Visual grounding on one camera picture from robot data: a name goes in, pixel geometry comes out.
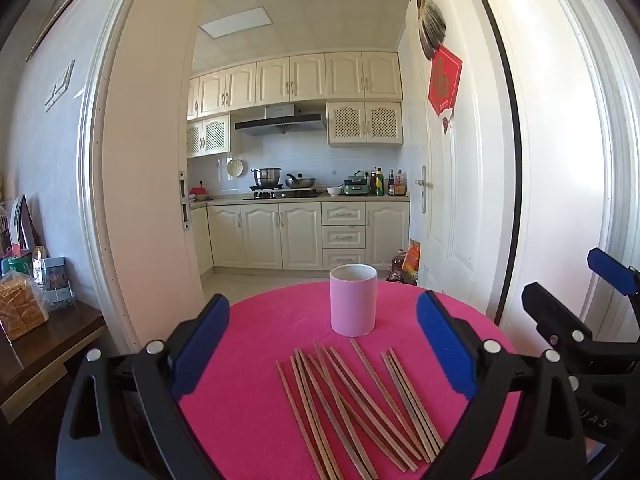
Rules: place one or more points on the ceiling light panel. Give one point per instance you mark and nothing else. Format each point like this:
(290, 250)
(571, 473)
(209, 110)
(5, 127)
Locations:
(235, 22)

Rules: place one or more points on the brown sauce bottle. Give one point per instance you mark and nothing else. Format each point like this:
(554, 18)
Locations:
(372, 182)

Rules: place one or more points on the pink cup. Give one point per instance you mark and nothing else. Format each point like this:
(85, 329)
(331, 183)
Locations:
(350, 305)

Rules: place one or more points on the dark sauce bottle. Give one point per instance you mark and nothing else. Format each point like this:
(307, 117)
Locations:
(391, 183)

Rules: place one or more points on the framed wall picture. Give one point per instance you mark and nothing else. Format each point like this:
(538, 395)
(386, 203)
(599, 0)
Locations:
(55, 15)

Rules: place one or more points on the row of cream wall cabinets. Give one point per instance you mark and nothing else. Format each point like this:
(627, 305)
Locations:
(305, 77)

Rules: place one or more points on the orange snack bag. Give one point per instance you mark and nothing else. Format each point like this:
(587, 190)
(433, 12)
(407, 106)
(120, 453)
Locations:
(412, 257)

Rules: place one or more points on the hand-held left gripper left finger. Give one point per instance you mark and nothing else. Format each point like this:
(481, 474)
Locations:
(200, 345)

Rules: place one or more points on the red paper door decoration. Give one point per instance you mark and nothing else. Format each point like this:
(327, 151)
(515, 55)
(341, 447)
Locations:
(444, 82)

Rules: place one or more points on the white wall switch panel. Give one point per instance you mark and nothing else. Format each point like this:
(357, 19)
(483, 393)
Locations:
(60, 85)

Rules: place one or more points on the gas stove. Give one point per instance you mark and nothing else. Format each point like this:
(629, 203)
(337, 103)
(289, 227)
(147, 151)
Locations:
(280, 194)

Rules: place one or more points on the dark wok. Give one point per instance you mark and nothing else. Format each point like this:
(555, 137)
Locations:
(301, 181)

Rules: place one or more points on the green packet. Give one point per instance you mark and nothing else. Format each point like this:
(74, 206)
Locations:
(20, 264)

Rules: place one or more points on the white bowl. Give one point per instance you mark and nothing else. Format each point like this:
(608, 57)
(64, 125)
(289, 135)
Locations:
(334, 191)

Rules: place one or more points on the wide lattice-door wall cabinet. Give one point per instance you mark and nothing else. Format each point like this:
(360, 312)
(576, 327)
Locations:
(365, 122)

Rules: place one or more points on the narrow lattice-door wall cabinet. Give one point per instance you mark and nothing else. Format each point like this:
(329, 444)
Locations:
(210, 135)

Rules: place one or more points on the cream base cabinets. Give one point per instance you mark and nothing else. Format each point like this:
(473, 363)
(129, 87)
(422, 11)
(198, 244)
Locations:
(260, 235)

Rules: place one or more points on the yellow-green bottle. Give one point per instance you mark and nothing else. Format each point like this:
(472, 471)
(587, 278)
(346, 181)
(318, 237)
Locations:
(379, 182)

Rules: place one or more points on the metal door latch plate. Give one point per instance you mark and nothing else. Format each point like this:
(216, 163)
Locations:
(183, 200)

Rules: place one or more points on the clear plastic jar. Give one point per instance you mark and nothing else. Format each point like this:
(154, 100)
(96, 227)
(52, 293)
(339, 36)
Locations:
(56, 280)

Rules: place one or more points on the white sliding door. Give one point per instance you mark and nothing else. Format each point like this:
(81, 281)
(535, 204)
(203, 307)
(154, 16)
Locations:
(145, 160)

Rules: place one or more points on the bag of sliced bread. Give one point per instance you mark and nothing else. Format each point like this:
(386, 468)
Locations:
(22, 305)

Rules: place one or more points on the bunch of wooden chopsticks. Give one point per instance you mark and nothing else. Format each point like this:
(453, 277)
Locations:
(325, 377)

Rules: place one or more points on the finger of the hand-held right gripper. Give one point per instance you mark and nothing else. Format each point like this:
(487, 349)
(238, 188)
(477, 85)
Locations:
(550, 310)
(612, 271)

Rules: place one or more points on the steel range hood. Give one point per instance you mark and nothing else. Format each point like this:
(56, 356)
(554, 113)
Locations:
(280, 121)

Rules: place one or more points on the round cream plate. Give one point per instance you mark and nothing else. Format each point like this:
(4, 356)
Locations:
(235, 167)

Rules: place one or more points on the red pot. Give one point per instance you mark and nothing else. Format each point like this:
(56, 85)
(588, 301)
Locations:
(199, 193)

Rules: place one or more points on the steel cooking pot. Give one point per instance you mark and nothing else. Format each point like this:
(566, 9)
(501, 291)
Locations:
(266, 176)

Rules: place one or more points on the red-label sauce bottle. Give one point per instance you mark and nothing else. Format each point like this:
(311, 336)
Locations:
(400, 183)

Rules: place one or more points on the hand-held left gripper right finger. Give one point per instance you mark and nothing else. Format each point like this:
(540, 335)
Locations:
(445, 345)

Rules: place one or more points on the green electric cooker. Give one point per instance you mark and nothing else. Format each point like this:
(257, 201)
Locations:
(356, 187)

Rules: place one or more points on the brown feather fan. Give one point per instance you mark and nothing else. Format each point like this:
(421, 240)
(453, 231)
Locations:
(432, 30)

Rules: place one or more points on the dark wooden sideboard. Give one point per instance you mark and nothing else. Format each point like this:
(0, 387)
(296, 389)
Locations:
(45, 355)

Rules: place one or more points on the pink tablecloth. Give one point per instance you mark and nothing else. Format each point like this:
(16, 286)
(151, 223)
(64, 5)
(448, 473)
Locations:
(260, 330)

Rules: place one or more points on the colourful printed box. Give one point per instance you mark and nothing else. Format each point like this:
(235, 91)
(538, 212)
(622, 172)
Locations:
(22, 222)

